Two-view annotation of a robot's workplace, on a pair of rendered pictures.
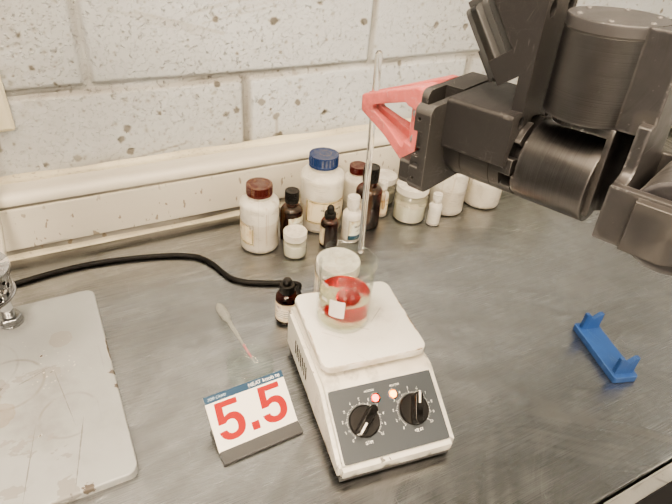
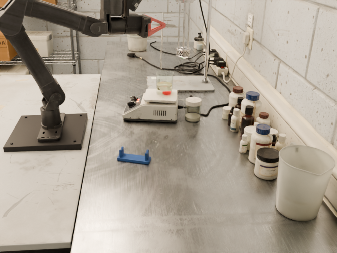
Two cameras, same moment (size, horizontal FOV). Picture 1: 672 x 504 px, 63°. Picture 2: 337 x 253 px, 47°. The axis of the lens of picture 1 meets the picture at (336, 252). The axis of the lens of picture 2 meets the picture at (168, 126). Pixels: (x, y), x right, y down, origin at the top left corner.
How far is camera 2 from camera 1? 163 cm
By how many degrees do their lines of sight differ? 93
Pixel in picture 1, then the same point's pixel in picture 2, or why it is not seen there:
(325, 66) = (296, 72)
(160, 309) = (203, 98)
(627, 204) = not seen: hidden behind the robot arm
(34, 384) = (180, 84)
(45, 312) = (206, 85)
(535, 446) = (113, 133)
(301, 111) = (286, 88)
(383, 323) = (157, 97)
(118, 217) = (244, 87)
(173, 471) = not seen: hidden behind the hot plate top
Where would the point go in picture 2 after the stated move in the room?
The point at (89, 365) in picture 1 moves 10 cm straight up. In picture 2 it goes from (183, 88) to (184, 66)
